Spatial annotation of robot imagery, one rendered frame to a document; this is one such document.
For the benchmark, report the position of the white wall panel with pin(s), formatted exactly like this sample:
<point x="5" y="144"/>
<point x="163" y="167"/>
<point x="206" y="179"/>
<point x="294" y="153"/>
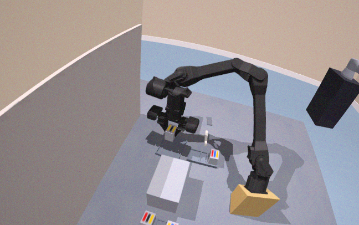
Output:
<point x="59" y="138"/>

